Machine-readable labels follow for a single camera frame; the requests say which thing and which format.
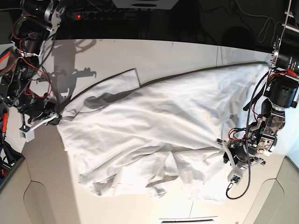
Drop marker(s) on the power strip with red light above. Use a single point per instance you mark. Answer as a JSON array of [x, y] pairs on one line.
[[92, 15]]

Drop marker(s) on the orange grey pliers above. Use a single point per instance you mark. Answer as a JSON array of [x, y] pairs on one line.
[[4, 60]]

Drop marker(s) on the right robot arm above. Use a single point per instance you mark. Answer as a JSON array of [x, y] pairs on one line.
[[23, 83]]

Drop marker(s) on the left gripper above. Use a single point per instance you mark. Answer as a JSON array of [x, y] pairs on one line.
[[240, 156]]

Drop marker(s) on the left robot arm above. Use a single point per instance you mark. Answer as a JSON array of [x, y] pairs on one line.
[[276, 92]]

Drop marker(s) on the white speaker box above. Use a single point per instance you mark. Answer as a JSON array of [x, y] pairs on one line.
[[148, 4]]

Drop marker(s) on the white t-shirt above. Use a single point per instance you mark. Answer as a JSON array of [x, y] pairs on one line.
[[130, 139]]

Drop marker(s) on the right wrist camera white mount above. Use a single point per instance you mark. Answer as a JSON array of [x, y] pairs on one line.
[[28, 132]]

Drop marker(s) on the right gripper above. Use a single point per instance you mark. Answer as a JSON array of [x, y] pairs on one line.
[[34, 110]]

